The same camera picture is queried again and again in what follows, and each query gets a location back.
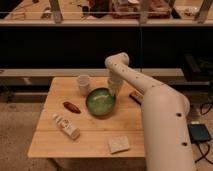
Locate white paper cup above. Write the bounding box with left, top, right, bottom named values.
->
left=77, top=75, right=90, bottom=96

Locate dark snack bar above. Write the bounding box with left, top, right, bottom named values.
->
left=129, top=91, right=143, bottom=105

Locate blue foot pedal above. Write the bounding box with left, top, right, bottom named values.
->
left=188, top=124, right=212, bottom=143

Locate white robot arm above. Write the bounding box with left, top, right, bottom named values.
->
left=105, top=52, right=196, bottom=171

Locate white folded napkin packet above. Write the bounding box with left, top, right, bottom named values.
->
left=108, top=136, right=130, bottom=154

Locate green ceramic bowl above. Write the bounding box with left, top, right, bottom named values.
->
left=85, top=87, right=116, bottom=117

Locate wooden folding table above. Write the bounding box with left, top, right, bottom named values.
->
left=28, top=77, right=145, bottom=158

